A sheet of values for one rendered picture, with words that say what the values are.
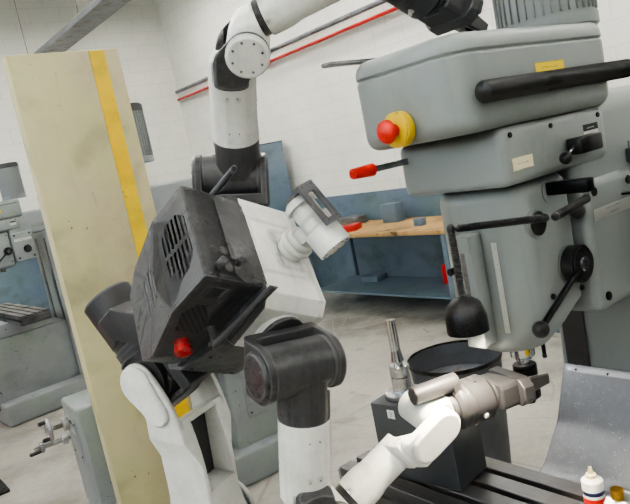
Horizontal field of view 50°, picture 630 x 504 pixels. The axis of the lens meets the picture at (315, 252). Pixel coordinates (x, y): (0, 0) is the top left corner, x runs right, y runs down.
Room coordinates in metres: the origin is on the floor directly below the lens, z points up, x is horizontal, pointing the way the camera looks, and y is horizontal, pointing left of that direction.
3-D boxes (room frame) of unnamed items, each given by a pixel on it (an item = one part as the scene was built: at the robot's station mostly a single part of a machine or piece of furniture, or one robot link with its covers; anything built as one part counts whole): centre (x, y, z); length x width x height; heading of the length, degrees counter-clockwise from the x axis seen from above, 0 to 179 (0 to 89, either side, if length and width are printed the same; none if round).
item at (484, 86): (1.18, -0.48, 1.79); 0.45 x 0.04 x 0.04; 127
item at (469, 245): (1.21, -0.28, 1.45); 0.04 x 0.04 x 0.21; 37
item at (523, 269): (1.28, -0.37, 1.47); 0.21 x 0.19 x 0.32; 37
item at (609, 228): (1.39, -0.52, 1.47); 0.24 x 0.19 x 0.26; 37
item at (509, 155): (1.30, -0.40, 1.68); 0.34 x 0.24 x 0.10; 127
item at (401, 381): (1.55, -0.14, 1.18); 0.05 x 0.05 x 0.06
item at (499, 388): (1.24, -0.28, 1.23); 0.13 x 0.12 x 0.10; 22
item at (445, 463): (1.52, -0.18, 1.05); 0.22 x 0.12 x 0.20; 45
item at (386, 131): (1.13, -0.16, 1.76); 0.04 x 0.03 x 0.04; 37
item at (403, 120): (1.14, -0.18, 1.76); 0.06 x 0.02 x 0.06; 37
